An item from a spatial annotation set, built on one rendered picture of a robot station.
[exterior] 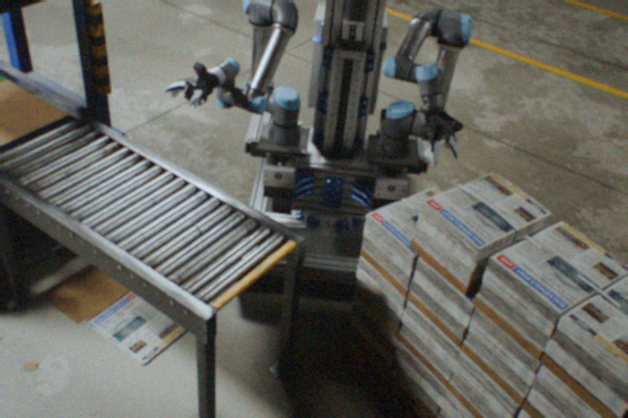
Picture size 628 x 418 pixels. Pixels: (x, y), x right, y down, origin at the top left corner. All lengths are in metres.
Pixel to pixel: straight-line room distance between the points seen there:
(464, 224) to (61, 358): 1.88
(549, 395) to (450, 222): 0.64
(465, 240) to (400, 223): 0.42
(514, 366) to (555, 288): 0.34
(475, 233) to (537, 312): 0.33
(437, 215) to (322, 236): 1.22
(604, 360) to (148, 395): 1.85
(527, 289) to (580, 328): 0.19
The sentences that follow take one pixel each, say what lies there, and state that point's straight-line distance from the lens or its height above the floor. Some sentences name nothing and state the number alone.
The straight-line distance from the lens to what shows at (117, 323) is 3.34.
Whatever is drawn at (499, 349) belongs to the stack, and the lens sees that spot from 2.41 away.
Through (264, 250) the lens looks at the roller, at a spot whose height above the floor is 0.80.
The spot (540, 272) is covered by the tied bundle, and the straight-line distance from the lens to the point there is 2.26.
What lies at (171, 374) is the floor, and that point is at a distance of 3.14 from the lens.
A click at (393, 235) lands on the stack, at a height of 0.83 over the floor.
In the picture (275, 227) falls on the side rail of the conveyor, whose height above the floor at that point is 0.80.
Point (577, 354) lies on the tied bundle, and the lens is 2.19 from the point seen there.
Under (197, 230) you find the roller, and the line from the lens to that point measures 2.59.
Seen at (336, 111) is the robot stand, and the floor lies 0.95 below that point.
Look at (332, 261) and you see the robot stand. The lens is 3.32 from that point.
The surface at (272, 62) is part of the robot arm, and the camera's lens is 2.72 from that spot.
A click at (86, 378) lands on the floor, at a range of 3.18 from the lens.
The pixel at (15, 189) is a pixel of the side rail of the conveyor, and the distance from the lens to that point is 2.88.
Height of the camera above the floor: 2.48
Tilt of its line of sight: 39 degrees down
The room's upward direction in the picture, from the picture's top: 6 degrees clockwise
